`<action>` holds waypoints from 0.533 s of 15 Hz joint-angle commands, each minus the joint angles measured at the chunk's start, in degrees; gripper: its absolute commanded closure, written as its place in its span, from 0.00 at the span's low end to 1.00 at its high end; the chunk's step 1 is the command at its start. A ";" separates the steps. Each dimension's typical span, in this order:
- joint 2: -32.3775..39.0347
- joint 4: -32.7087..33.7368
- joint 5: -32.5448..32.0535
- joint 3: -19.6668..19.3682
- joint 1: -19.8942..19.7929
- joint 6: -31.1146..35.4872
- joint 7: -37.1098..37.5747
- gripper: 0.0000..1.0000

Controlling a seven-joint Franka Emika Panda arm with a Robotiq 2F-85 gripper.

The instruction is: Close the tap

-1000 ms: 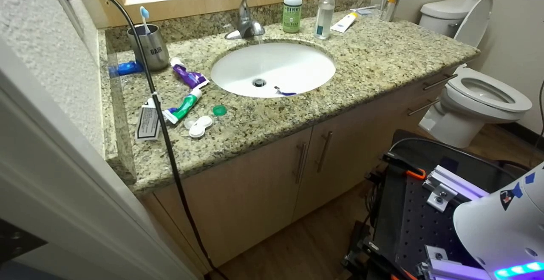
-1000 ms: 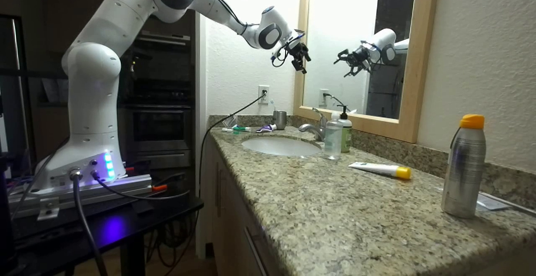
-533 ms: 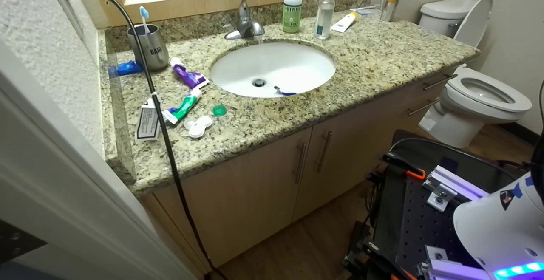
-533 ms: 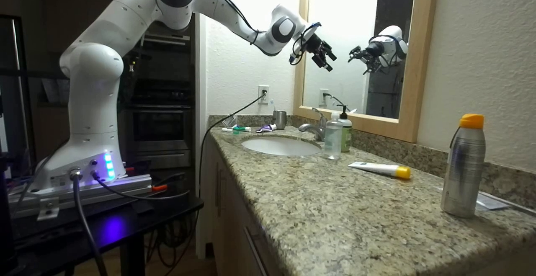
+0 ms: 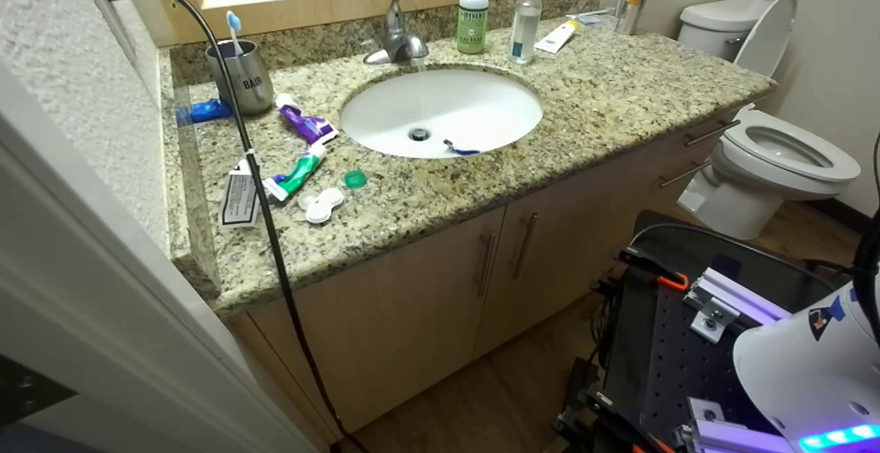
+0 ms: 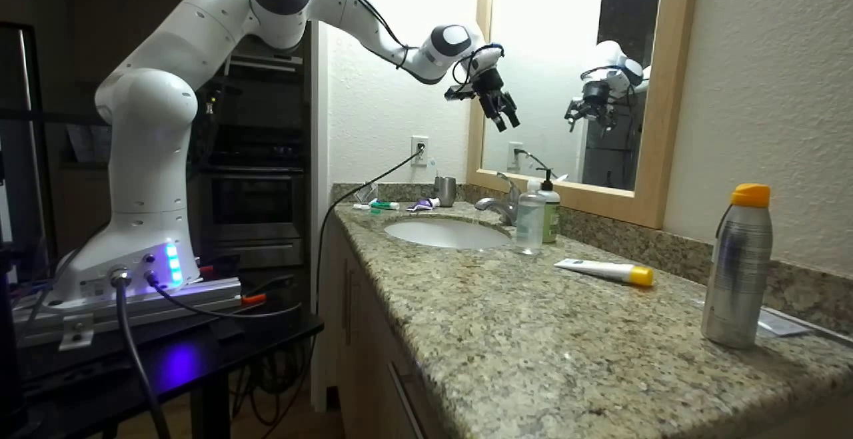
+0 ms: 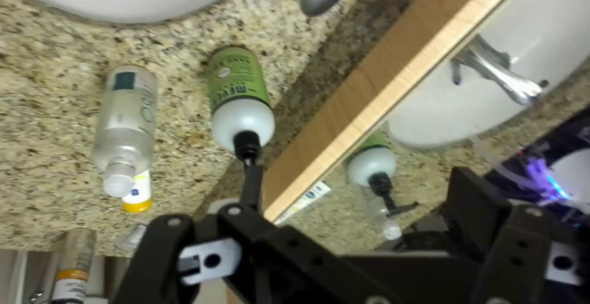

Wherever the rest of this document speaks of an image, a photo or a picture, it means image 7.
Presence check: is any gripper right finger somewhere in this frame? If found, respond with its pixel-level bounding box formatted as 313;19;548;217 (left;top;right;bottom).
444;166;590;304

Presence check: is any clear plastic bottle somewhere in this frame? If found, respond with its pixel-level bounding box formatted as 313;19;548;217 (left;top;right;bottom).
91;66;159;198

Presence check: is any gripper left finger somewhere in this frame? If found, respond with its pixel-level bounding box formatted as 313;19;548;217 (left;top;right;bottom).
111;202;393;304

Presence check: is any green soap pump bottle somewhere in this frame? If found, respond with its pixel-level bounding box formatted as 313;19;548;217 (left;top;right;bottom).
205;46;277;210

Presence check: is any bottle with orange band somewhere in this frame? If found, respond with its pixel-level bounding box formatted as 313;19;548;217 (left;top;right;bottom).
49;228;98;304

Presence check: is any white and yellow tube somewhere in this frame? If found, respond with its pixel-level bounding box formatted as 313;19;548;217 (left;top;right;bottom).
122;170;153;214

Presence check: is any wood-framed mirror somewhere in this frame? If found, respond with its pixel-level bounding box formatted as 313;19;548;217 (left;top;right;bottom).
262;0;590;258

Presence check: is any small clear plastic piece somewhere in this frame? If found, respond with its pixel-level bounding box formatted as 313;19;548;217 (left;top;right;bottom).
117;223;148;250

